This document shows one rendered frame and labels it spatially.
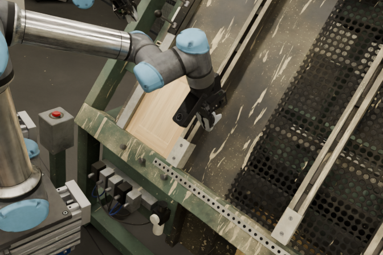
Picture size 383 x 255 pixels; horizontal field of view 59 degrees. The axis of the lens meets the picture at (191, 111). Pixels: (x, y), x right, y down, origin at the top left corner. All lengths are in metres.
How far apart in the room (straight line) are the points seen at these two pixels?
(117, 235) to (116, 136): 0.69
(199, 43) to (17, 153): 0.47
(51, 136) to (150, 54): 0.98
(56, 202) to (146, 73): 0.56
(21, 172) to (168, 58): 0.42
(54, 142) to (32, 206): 0.88
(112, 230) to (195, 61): 1.54
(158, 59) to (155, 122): 0.85
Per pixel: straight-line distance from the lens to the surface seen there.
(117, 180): 1.63
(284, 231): 1.36
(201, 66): 0.84
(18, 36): 0.83
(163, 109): 1.63
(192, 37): 0.82
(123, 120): 1.72
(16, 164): 0.84
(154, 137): 1.63
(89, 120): 1.84
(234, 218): 1.42
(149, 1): 1.86
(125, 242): 2.14
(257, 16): 1.54
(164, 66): 0.81
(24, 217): 0.92
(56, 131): 1.71
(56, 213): 1.15
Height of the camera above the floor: 1.90
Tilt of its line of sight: 31 degrees down
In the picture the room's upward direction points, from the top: 12 degrees clockwise
